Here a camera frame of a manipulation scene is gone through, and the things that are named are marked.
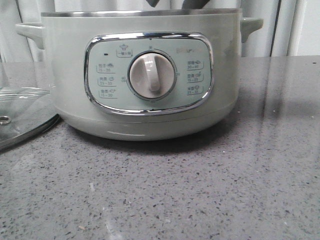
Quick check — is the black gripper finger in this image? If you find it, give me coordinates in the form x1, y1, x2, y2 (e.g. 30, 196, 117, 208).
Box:
181, 0, 209, 9
146, 0, 160, 7

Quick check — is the glass pot lid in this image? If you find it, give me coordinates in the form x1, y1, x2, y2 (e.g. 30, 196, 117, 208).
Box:
0, 86, 60, 151

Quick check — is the pale green electric pot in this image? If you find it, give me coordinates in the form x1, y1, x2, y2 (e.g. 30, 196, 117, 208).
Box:
15, 8, 263, 141

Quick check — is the white pot timer knob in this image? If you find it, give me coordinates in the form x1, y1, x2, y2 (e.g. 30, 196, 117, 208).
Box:
129, 52, 176, 99

